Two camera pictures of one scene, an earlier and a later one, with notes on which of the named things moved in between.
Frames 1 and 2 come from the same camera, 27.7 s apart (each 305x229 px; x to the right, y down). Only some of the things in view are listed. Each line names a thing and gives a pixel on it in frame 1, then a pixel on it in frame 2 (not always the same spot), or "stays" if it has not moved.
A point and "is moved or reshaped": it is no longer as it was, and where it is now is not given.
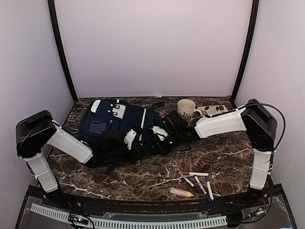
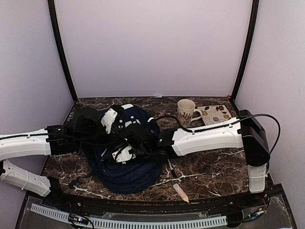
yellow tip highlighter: x=180 y=192 is moved or reshaped
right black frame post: x=255 y=5 stays
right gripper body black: x=176 y=140 -> x=144 y=154
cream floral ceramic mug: x=186 y=108 stays
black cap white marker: x=189 y=182 -> x=171 y=168
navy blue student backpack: x=103 y=125 is moved or reshaped
